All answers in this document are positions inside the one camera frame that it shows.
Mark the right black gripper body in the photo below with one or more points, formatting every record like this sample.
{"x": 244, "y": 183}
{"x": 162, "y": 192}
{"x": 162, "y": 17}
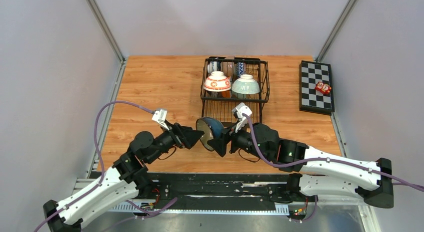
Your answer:
{"x": 241, "y": 140}

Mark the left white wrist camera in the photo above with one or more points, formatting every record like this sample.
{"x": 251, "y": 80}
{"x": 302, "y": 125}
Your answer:
{"x": 159, "y": 116}

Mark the blue floral bowl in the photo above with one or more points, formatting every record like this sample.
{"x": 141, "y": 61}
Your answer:
{"x": 213, "y": 66}

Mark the red floral small bowl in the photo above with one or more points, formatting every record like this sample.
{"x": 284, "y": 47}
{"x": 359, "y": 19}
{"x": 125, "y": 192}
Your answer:
{"x": 217, "y": 82}

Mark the white orange bowl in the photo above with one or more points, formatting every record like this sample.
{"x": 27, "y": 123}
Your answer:
{"x": 226, "y": 94}

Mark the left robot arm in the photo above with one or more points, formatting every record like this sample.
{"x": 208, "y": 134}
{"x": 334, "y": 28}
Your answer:
{"x": 124, "y": 180}

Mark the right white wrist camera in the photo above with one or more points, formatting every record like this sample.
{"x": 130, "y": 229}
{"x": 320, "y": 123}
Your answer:
{"x": 242, "y": 113}

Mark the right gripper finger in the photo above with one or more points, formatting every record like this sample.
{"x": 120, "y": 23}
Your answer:
{"x": 232, "y": 129}
{"x": 219, "y": 144}

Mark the brown cream glazed bowl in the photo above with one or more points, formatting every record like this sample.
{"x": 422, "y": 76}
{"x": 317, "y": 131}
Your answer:
{"x": 227, "y": 66}

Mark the red patterned bowl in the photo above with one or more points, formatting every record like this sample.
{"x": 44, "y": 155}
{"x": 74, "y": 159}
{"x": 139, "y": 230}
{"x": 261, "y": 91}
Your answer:
{"x": 239, "y": 69}

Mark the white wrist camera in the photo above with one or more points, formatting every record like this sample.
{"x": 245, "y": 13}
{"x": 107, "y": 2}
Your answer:
{"x": 159, "y": 116}
{"x": 242, "y": 113}

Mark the black white checkerboard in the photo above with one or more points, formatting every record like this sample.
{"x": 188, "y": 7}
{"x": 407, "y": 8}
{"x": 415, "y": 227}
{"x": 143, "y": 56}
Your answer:
{"x": 310, "y": 73}

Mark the pale green bowl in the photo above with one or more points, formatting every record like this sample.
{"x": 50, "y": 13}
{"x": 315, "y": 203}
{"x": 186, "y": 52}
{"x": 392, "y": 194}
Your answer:
{"x": 239, "y": 96}

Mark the dark blue glazed bowl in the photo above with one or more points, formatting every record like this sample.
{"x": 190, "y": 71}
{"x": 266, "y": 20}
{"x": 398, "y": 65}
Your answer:
{"x": 212, "y": 129}

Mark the black celadon bowl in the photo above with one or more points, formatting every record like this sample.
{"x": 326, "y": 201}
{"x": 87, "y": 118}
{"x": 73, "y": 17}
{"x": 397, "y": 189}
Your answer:
{"x": 245, "y": 85}

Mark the black wire dish rack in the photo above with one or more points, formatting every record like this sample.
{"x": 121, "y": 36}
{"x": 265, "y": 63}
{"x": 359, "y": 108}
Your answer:
{"x": 220, "y": 108}

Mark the small red toy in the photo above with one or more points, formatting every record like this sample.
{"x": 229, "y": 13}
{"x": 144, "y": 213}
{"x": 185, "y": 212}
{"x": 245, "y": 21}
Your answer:
{"x": 323, "y": 88}

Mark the black cream patterned bowl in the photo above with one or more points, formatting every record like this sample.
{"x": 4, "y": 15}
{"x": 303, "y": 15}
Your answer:
{"x": 213, "y": 94}

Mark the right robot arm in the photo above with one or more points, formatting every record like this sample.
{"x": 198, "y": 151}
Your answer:
{"x": 314, "y": 172}

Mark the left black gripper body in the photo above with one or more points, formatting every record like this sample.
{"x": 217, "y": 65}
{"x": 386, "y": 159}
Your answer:
{"x": 176, "y": 138}

